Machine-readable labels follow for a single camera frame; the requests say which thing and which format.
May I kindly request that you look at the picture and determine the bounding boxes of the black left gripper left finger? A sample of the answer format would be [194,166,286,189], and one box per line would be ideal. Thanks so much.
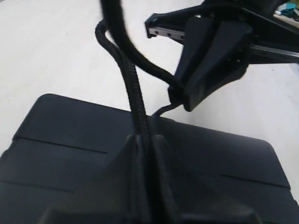
[40,135,152,224]

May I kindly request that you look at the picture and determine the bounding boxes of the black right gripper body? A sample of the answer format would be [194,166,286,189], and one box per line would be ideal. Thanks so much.
[145,0,299,64]

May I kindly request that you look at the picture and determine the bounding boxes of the black plastic carrying case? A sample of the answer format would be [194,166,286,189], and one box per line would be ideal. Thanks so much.
[0,94,299,224]

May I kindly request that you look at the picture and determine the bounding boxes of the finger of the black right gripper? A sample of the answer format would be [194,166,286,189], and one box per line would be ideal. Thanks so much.
[183,21,253,112]
[168,17,223,104]

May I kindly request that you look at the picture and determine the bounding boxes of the black braided rope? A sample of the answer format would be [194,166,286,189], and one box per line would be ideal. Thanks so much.
[94,0,185,140]

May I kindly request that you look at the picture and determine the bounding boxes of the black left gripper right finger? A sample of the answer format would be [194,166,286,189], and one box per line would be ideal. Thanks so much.
[152,135,259,224]

